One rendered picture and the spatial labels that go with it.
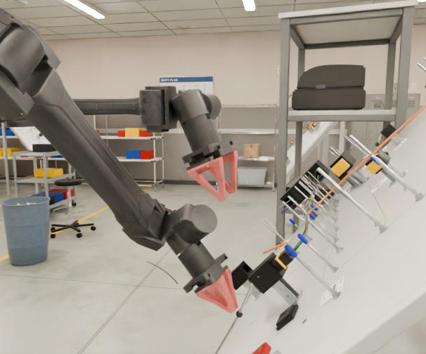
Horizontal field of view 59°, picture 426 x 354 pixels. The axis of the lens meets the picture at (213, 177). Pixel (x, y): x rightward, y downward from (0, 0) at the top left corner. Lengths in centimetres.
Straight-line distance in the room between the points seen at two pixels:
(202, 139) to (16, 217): 351
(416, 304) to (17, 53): 50
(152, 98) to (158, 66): 802
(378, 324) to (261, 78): 794
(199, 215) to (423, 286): 40
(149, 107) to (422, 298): 52
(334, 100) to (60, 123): 131
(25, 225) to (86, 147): 353
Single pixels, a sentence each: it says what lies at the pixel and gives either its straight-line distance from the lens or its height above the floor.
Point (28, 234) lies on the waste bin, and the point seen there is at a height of 33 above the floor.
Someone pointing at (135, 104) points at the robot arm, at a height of 146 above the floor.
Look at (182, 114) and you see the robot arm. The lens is 68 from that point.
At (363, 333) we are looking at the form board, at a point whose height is 120.
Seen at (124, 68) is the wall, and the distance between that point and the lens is 901.
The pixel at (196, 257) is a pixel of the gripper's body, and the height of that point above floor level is 115.
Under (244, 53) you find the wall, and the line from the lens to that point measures 838.
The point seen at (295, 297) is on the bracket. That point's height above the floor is 110.
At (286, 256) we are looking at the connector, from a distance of 69.
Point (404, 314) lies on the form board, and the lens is 42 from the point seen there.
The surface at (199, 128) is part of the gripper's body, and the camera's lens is 67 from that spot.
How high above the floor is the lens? 141
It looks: 8 degrees down
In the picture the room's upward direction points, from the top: straight up
